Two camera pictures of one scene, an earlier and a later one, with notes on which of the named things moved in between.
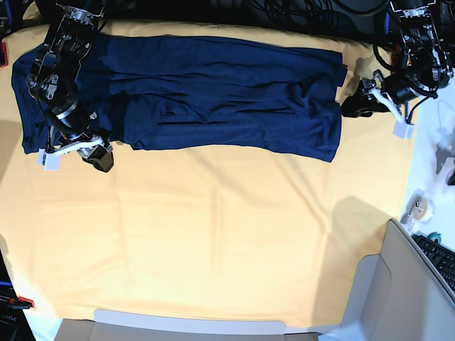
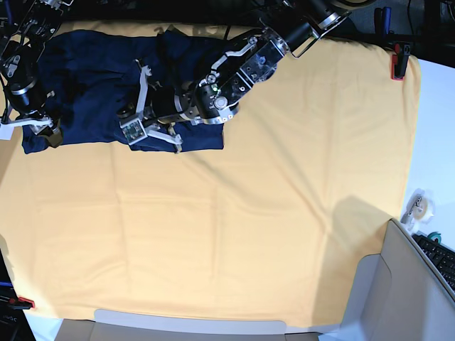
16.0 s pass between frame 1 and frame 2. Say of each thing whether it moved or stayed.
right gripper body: moved
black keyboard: stayed
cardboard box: stayed
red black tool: stayed
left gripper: moved
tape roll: stayed
